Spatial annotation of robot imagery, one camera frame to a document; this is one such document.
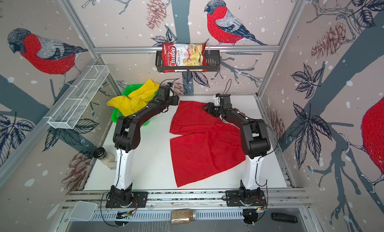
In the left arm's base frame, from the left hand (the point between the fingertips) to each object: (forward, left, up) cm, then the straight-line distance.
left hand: (176, 96), depth 102 cm
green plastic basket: (-7, +43, -10) cm, 45 cm away
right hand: (-10, -18, -3) cm, 21 cm away
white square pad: (-64, +41, -13) cm, 77 cm away
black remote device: (-68, -53, -10) cm, 87 cm away
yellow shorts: (-2, +34, -6) cm, 35 cm away
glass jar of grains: (-67, -7, -9) cm, 68 cm away
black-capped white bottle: (-40, +36, -9) cm, 55 cm away
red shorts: (-30, -24, -13) cm, 41 cm away
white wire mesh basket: (-18, +49, +16) cm, 55 cm away
